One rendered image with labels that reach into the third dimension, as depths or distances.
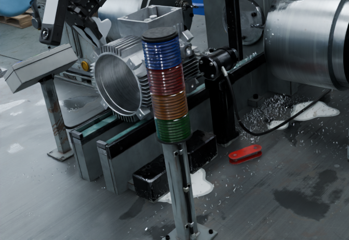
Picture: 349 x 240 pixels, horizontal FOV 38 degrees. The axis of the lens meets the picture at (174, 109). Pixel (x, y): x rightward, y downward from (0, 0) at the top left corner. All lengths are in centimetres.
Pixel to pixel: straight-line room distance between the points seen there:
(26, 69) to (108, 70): 19
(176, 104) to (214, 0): 78
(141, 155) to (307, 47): 45
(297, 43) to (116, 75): 44
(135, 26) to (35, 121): 57
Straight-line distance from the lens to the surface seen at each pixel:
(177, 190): 92
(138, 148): 116
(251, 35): 151
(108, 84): 125
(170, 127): 84
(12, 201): 125
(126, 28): 120
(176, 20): 122
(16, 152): 146
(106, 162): 114
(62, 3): 109
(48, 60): 127
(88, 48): 170
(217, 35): 160
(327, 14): 115
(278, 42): 120
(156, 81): 81
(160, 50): 79
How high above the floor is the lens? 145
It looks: 26 degrees down
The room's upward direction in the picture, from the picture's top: 8 degrees counter-clockwise
